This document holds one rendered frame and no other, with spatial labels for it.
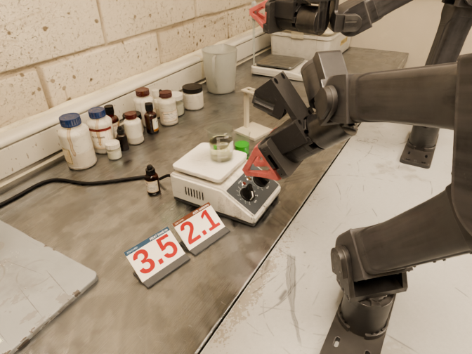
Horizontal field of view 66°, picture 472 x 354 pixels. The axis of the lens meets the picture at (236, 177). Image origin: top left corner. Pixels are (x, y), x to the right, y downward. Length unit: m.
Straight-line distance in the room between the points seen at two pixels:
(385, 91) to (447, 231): 0.15
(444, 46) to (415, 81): 0.60
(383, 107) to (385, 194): 0.47
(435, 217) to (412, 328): 0.29
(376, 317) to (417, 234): 0.19
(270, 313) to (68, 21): 0.86
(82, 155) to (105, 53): 0.35
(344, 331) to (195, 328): 0.21
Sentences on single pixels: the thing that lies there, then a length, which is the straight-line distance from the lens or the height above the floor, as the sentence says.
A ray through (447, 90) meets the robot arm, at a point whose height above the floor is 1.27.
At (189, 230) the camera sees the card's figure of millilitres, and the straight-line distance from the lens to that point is 0.69.
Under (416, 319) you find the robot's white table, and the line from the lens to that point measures 0.63.
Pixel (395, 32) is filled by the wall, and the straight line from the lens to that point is 2.03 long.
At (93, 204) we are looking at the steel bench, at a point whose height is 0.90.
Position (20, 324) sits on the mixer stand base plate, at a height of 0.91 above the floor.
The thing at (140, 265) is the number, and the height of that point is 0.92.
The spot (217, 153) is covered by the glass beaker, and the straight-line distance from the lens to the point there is 0.73.
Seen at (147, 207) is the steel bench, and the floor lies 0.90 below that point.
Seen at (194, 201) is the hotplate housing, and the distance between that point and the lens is 0.76.
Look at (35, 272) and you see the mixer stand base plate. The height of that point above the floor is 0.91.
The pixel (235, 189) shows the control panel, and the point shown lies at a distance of 0.72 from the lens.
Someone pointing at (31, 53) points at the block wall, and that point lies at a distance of 1.04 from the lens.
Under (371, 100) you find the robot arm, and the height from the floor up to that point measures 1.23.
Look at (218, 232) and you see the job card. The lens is 0.70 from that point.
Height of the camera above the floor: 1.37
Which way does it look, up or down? 33 degrees down
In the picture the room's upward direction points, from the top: 1 degrees counter-clockwise
